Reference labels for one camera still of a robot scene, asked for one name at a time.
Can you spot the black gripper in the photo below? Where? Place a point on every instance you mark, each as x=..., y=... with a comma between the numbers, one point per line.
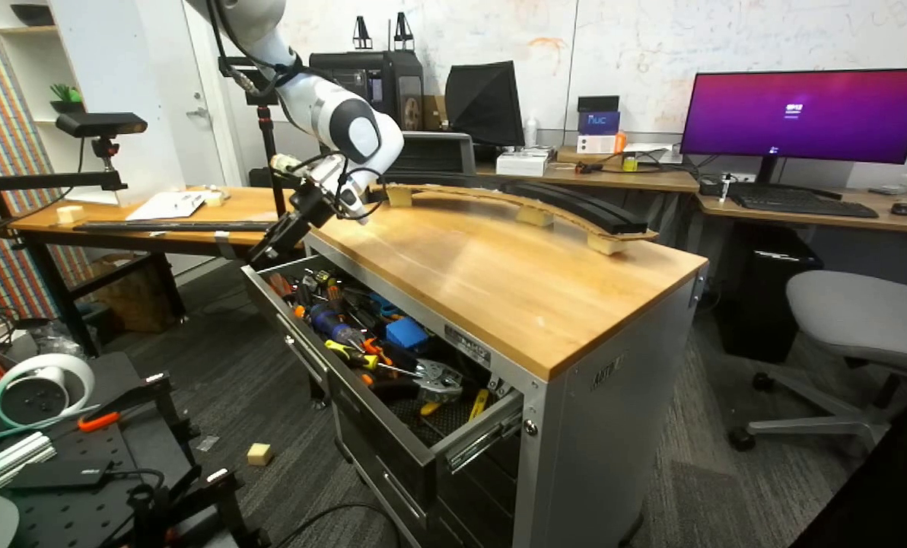
x=318, y=201

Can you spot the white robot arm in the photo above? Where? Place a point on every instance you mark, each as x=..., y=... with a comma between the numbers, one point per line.
x=361, y=143

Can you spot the blue rectangular box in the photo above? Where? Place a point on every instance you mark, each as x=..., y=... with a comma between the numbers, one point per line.
x=406, y=333

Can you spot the black computer tower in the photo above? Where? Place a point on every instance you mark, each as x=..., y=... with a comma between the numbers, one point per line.
x=388, y=81

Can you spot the grey metal tool drawer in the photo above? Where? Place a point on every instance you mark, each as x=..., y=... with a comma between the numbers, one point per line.
x=380, y=365

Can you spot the small wooden block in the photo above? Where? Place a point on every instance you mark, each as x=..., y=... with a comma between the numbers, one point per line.
x=260, y=453

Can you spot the curved wooden piece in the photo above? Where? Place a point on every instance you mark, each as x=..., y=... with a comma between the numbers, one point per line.
x=599, y=227

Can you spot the grey tool cabinet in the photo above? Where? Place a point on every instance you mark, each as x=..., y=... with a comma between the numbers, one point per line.
x=567, y=365

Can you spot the white tape roll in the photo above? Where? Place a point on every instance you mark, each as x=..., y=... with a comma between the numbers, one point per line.
x=45, y=388

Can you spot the black keyboard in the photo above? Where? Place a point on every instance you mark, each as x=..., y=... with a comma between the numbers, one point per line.
x=798, y=201

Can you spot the computer monitor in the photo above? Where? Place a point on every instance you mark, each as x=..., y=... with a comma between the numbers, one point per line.
x=798, y=112

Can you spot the grey office chair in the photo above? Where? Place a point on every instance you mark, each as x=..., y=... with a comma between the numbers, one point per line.
x=863, y=319

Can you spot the blue handled screwdriver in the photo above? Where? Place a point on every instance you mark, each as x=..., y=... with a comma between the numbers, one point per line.
x=334, y=326

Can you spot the black camera on stand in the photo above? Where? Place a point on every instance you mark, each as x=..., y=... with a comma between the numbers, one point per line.
x=99, y=123

